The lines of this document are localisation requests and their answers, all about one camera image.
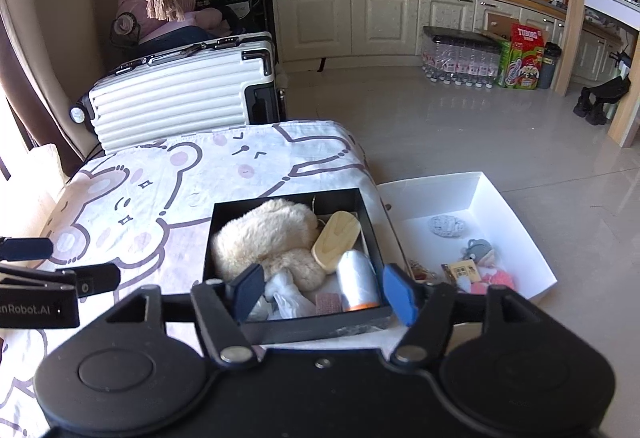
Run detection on cream fluffy plush toy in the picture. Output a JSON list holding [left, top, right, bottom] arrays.
[[209, 199, 326, 292]]

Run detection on pink bandage tape roll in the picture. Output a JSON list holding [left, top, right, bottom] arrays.
[[314, 292, 343, 316]]

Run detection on wooden oval block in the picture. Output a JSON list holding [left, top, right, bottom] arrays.
[[311, 211, 361, 275]]

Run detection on black cardboard box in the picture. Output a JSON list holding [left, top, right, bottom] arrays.
[[204, 188, 392, 345]]

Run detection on small beige card box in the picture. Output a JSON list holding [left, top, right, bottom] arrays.
[[442, 259, 482, 284]]

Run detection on pink plush toy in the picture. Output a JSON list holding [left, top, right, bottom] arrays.
[[471, 267, 515, 295]]

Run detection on grey stone ball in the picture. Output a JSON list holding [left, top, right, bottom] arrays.
[[427, 215, 466, 238]]

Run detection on white cardboard box lid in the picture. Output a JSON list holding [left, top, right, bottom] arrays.
[[378, 172, 556, 299]]

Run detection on cartoon bear bed sheet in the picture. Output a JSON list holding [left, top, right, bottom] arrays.
[[0, 119, 402, 434]]

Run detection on brown curtain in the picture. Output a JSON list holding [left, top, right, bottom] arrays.
[[1, 26, 55, 146]]

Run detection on cream ribbed suitcase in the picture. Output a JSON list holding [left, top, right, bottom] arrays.
[[70, 32, 286, 154]]

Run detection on pack of water bottles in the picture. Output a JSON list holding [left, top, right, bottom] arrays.
[[421, 26, 501, 88]]

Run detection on pink bag on chair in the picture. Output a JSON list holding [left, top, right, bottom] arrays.
[[110, 0, 232, 48]]

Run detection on red green snack box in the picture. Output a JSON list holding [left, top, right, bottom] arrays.
[[499, 22, 544, 90]]

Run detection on cream kitchen cabinets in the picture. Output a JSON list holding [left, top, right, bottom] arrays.
[[267, 0, 626, 88]]

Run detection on wooden table leg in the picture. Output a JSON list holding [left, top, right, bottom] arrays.
[[552, 0, 585, 97]]

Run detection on grey plush keychain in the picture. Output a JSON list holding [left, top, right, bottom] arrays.
[[462, 239, 497, 268]]

